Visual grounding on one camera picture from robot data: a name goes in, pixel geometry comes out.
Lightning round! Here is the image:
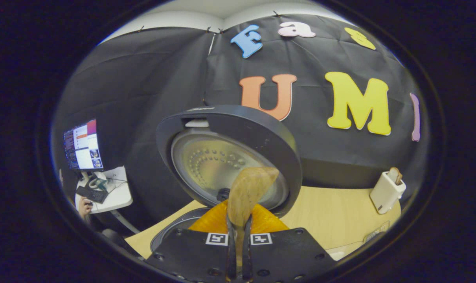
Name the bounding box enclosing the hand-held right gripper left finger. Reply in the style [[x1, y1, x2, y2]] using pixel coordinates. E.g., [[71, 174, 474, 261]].
[[145, 200, 237, 283]]

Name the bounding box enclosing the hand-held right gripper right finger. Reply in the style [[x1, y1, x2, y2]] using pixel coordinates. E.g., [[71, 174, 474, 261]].
[[242, 204, 336, 283]]

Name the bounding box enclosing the wooden spoon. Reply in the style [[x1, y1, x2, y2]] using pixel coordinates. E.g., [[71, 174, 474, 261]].
[[227, 166, 279, 276]]

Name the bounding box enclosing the silver black rice cooker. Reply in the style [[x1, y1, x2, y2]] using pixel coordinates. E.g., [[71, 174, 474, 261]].
[[151, 105, 303, 254]]

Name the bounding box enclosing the clear wire chopstick holder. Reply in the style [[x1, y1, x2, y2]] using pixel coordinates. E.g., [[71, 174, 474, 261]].
[[363, 221, 391, 243]]

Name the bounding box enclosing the white side table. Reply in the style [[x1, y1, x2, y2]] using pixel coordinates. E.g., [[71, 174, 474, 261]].
[[75, 166, 140, 234]]

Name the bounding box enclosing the white toaster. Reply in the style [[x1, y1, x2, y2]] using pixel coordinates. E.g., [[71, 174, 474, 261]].
[[369, 171, 406, 215]]

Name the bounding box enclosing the black keyboard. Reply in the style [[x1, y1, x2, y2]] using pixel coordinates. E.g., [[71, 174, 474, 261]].
[[76, 186, 108, 204]]

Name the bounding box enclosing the black backdrop cloth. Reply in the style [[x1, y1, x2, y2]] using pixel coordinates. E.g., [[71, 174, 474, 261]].
[[51, 14, 429, 232]]

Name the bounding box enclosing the computer monitor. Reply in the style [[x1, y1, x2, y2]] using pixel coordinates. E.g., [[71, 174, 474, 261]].
[[63, 119, 104, 171]]

